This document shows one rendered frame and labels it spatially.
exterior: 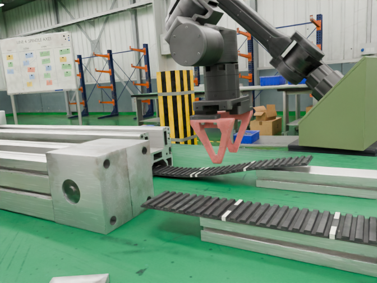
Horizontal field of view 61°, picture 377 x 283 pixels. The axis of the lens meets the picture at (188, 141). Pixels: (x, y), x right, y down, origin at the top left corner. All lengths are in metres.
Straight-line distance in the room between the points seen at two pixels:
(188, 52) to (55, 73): 5.84
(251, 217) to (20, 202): 0.33
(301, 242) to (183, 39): 0.29
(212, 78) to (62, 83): 5.73
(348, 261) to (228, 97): 0.29
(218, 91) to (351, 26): 7.59
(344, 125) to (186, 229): 0.50
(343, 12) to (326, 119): 7.40
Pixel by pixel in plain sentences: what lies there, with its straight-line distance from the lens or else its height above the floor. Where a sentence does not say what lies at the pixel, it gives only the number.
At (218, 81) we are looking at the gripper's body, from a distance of 0.51.
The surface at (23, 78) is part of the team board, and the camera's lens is 6.69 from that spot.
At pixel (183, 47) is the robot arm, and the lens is 0.46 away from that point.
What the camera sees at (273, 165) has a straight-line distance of 0.51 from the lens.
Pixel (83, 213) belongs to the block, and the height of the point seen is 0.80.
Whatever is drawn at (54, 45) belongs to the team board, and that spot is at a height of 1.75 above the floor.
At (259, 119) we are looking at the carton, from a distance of 5.61.
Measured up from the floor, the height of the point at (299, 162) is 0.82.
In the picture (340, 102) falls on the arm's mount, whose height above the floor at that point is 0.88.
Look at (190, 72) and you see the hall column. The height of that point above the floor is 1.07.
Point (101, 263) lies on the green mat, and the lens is 0.35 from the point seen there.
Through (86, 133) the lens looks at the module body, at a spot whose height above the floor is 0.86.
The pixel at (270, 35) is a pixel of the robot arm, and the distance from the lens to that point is 0.90.
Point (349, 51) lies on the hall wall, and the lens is 8.01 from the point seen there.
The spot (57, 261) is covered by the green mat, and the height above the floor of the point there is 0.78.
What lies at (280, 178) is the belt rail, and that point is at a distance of 0.52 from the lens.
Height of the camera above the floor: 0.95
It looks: 10 degrees down
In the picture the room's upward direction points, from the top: 4 degrees counter-clockwise
